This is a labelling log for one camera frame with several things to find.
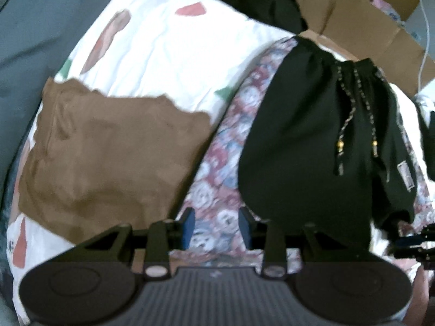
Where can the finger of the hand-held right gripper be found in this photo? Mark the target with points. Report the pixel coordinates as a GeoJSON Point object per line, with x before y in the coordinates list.
{"type": "Point", "coordinates": [416, 244]}

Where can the dark cloth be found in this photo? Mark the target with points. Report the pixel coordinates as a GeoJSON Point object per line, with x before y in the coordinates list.
{"type": "Point", "coordinates": [429, 125]}

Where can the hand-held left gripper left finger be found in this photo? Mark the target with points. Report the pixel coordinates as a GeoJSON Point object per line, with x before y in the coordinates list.
{"type": "Point", "coordinates": [188, 227]}

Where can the white cartoon printed bed sheet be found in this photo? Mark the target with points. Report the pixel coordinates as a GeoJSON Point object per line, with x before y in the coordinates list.
{"type": "Point", "coordinates": [163, 51]}

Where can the large cardboard box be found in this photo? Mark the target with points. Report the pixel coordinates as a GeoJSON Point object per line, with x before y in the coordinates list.
{"type": "Point", "coordinates": [360, 30]}

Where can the brown cloth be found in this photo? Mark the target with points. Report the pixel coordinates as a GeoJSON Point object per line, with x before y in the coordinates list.
{"type": "Point", "coordinates": [102, 163]}

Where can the grey bedding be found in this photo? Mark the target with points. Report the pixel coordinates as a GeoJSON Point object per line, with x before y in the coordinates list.
{"type": "Point", "coordinates": [34, 40]}

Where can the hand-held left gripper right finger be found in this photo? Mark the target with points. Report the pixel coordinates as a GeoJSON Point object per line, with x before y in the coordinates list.
{"type": "Point", "coordinates": [245, 227]}

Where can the floral patterned cloth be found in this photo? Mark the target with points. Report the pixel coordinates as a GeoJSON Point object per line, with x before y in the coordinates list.
{"type": "Point", "coordinates": [217, 190]}

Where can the pink printed packet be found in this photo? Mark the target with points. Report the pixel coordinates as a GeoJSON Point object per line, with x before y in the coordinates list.
{"type": "Point", "coordinates": [385, 8]}

